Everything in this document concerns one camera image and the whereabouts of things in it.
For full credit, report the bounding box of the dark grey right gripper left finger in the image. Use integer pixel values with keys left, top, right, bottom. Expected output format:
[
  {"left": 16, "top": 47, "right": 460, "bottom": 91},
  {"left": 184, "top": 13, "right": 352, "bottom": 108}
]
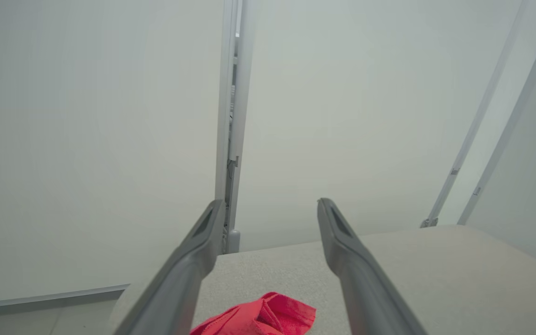
[{"left": 112, "top": 199, "right": 227, "bottom": 335}]

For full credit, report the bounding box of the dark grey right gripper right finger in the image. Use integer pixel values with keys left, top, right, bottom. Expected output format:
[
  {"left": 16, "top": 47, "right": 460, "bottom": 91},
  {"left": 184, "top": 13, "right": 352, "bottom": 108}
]
[{"left": 317, "top": 198, "right": 429, "bottom": 335}]

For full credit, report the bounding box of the red cloth garment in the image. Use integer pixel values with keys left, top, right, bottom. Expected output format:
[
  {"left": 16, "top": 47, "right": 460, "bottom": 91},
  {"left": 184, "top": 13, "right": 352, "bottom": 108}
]
[{"left": 190, "top": 292, "right": 317, "bottom": 335}]

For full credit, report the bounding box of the grey fabric sofa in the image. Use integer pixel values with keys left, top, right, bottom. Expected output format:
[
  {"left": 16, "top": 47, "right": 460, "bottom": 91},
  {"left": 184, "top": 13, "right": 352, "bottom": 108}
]
[{"left": 107, "top": 225, "right": 536, "bottom": 335}]

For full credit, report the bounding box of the large white partition panel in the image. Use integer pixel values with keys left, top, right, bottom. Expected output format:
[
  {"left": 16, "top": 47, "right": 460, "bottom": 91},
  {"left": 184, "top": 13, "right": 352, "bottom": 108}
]
[{"left": 0, "top": 0, "right": 241, "bottom": 311}]

